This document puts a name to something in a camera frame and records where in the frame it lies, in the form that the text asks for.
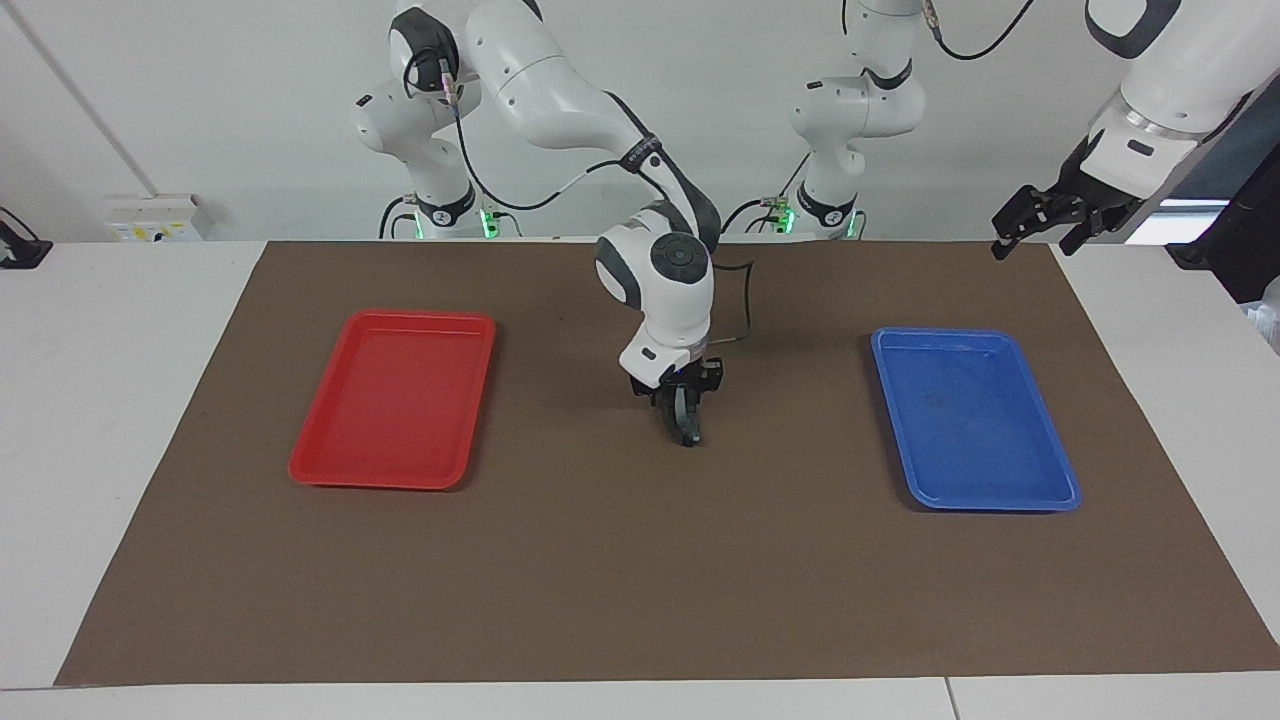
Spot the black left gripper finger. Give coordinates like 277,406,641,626
1060,204,1117,257
991,187,1057,262

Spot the long curved brake pad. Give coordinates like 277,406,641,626
672,385,704,448

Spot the brown table mat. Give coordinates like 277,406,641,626
55,238,1280,687

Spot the black chair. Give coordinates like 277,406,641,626
1165,170,1280,306

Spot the clear plastic bag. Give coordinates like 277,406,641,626
1245,278,1280,356

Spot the blue plastic tray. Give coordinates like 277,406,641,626
870,326,1083,513

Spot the red plastic tray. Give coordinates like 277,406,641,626
288,308,498,491

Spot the black table clamp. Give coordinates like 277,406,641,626
0,207,53,269

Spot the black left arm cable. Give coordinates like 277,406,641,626
920,0,1039,63

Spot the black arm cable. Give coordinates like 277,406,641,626
920,0,1039,63
403,48,753,346

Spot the black left base cable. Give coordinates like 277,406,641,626
720,155,809,237

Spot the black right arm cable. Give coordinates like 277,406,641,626
403,48,753,346

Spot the white wall socket box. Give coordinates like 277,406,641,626
103,193,214,244

